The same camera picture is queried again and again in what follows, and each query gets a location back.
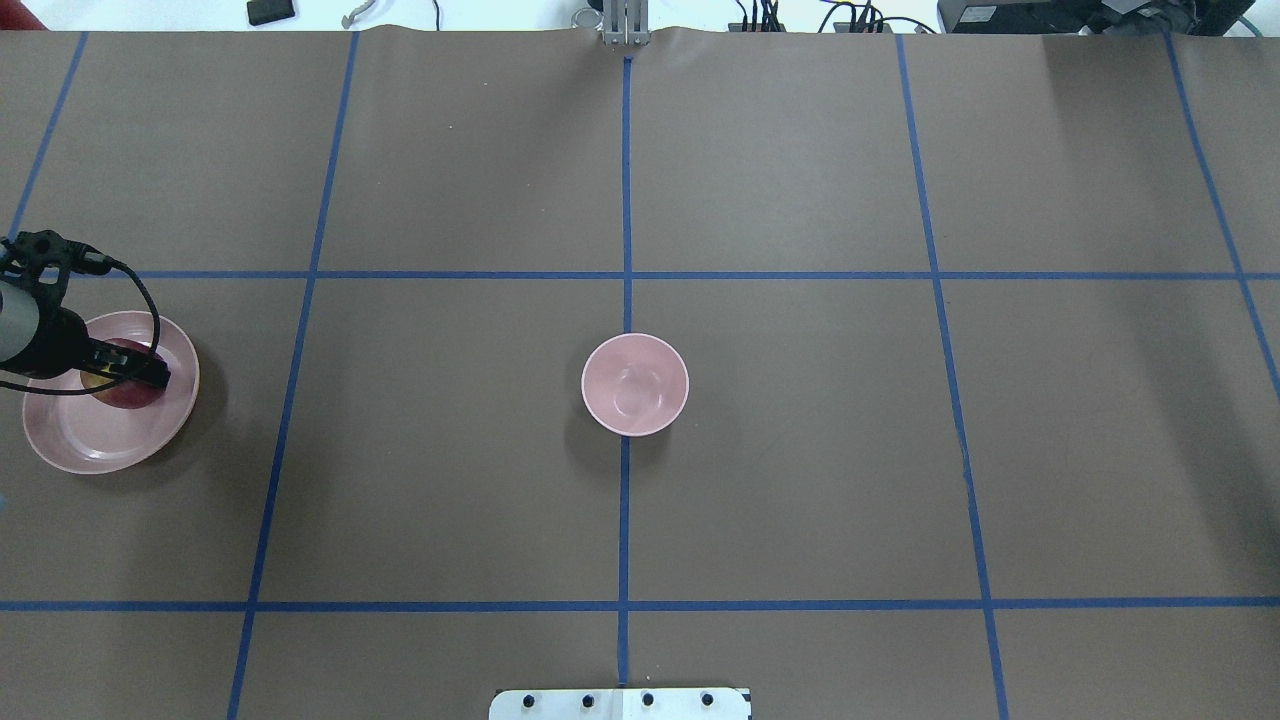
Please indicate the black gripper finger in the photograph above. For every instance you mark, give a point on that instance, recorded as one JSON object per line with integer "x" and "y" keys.
{"x": 114, "y": 364}

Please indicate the red apple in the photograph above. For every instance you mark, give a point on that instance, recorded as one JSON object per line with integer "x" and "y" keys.
{"x": 129, "y": 395}

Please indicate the pink bowl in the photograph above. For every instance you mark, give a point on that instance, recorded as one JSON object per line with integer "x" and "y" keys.
{"x": 635, "y": 384}

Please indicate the small black square pad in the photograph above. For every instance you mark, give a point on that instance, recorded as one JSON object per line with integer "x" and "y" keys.
{"x": 263, "y": 12}

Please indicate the black electronics box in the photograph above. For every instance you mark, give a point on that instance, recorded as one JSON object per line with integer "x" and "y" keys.
{"x": 1120, "y": 18}

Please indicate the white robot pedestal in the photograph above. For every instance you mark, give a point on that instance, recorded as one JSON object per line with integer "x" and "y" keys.
{"x": 623, "y": 703}

